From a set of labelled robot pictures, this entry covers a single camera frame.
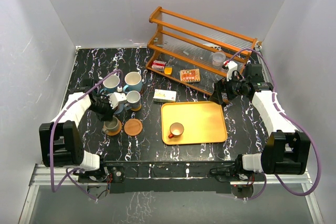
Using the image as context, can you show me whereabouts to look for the light wooden ridged coaster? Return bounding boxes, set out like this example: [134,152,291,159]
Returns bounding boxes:
[124,119,143,136]

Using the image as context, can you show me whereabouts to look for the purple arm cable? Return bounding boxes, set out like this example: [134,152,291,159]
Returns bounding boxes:
[223,48,322,200]
[49,69,124,201]

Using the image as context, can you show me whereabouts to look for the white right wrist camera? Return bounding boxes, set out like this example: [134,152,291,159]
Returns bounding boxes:
[221,60,238,81]

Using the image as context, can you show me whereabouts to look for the clear plastic cup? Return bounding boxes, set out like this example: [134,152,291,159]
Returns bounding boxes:
[212,51,226,67]

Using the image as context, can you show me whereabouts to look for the small red orange cup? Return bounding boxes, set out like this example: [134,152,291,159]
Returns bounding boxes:
[168,122,184,138]

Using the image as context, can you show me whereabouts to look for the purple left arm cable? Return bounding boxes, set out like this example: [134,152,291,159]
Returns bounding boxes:
[49,69,124,201]

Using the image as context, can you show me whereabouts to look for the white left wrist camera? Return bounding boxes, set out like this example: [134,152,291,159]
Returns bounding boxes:
[108,92,127,110]

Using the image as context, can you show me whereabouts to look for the yellow serving tray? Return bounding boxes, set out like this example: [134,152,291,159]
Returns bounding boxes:
[161,101,228,145]

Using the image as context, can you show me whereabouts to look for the orange wooden shelf rack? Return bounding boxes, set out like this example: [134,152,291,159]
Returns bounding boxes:
[146,6,257,95]

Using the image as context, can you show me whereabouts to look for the grey blue speckled mug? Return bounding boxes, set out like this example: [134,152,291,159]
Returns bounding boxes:
[124,91,141,111]

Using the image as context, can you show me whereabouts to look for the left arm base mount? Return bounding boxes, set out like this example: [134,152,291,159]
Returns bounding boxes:
[75,164,125,189]

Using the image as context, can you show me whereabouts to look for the red white small box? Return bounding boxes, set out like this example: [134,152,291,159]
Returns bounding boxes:
[151,60,166,72]

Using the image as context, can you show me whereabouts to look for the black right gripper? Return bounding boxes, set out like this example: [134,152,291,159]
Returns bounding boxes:
[209,70,248,104]

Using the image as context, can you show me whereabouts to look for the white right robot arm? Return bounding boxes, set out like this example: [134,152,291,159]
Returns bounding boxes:
[210,60,310,180]

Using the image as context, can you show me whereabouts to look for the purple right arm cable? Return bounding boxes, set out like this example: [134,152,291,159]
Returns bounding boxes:
[223,48,322,200]

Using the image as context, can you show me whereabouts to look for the large blue mug back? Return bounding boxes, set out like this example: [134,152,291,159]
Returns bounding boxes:
[99,75,122,95]

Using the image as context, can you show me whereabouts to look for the orange yellow small packet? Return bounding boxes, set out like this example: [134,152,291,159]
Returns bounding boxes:
[164,66,173,76]

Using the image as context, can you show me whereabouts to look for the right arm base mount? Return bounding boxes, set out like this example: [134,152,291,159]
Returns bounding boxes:
[209,154,267,194]

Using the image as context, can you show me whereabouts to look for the large blue mug front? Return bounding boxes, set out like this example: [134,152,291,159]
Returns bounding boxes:
[123,72,142,94]

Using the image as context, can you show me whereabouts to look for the plain orange wooden coaster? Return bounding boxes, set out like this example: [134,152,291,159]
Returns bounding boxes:
[104,118,123,136]

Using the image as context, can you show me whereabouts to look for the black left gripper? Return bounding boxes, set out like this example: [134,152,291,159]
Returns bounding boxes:
[88,96,118,122]

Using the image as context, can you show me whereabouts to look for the orange snack package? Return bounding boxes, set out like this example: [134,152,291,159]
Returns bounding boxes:
[180,69,201,83]

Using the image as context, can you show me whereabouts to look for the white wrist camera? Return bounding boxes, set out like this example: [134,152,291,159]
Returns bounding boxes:
[108,92,127,110]
[221,60,238,81]

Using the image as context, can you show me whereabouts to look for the white yellow carton box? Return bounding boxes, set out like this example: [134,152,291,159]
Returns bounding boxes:
[153,89,176,103]

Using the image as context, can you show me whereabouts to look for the large blue mug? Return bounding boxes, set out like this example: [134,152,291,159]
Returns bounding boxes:
[99,75,122,95]
[123,72,142,94]

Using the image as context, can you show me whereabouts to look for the small grey green cup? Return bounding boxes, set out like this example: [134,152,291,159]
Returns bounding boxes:
[102,116,120,133]

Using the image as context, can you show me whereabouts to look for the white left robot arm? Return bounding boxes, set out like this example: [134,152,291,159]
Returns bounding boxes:
[39,86,113,182]

